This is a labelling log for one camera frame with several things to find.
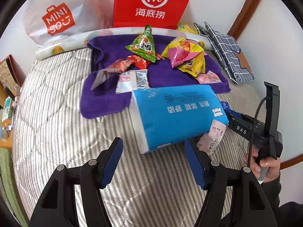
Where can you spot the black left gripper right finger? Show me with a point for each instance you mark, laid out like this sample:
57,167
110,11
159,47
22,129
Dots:
233,198

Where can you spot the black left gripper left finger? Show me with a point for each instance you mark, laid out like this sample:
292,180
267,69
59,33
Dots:
57,203

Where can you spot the small pink snack packet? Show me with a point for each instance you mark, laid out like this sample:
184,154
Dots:
208,78

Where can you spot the yellow snack packet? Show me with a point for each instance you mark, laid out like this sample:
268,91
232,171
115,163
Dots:
193,67

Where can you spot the pink foil snack packet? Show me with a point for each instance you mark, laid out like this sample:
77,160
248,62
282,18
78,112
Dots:
182,50

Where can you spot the white pink snack packet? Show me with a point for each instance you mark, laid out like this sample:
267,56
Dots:
132,80

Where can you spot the red snack packet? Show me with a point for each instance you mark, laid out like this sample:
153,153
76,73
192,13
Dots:
139,62

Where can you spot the green snack packet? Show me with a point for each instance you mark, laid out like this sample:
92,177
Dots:
144,45

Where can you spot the pink Toy Story candy packet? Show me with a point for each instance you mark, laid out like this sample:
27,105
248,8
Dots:
119,66

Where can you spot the person's right hand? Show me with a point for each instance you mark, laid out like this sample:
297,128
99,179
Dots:
269,163

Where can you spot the white pink paper label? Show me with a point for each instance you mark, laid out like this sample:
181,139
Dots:
210,140

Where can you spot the striped quilted mattress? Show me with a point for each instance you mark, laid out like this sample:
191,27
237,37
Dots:
152,189

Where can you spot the navy plaid fabric bag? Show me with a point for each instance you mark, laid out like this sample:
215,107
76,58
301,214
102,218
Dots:
229,53

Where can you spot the blue tissue pack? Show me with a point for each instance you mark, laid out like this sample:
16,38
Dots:
170,115

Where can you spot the patterned kraft box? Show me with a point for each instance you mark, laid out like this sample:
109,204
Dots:
12,77

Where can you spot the purple towel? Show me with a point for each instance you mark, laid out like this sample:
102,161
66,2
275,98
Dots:
104,100

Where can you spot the fruit print pillow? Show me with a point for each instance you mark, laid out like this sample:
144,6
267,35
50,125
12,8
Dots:
78,41

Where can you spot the red Hi paper bag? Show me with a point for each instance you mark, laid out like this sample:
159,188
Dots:
157,13

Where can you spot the white Miniso plastic bag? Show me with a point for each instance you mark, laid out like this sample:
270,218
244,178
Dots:
49,21

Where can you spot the brown wooden door frame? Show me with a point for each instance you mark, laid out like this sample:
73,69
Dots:
243,18

